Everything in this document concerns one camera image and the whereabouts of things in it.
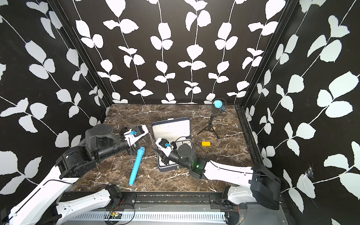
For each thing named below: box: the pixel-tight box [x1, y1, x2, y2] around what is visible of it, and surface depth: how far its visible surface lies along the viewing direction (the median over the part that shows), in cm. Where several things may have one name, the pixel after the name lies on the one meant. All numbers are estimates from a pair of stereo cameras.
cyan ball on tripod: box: [213, 99, 223, 109], surface depth 87 cm
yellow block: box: [201, 141, 211, 147], surface depth 98 cm
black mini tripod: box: [196, 112, 220, 140], surface depth 99 cm
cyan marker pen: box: [128, 146, 146, 186], surface depth 85 cm
